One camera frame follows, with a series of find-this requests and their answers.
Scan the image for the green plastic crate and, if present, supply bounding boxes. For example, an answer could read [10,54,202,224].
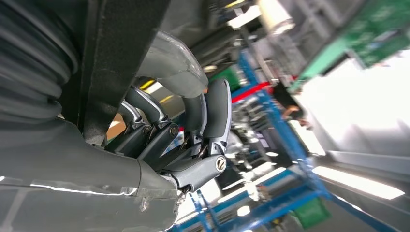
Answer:
[288,0,410,93]
[290,198,331,230]
[209,66,241,92]

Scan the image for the person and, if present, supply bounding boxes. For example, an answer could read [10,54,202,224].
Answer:
[271,82,313,129]

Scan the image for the strip ceiling light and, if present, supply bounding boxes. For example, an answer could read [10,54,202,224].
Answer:
[312,166,406,201]

